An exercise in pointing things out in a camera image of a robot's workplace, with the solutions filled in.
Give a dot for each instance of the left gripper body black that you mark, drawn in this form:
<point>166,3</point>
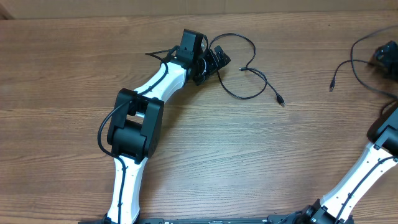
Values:
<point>207,64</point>

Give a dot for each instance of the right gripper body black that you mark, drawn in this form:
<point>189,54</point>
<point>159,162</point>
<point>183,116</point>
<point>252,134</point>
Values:
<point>394,58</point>

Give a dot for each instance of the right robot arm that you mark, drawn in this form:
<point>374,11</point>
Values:
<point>379,155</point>

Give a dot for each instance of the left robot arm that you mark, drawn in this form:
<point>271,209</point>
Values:
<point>136,119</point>

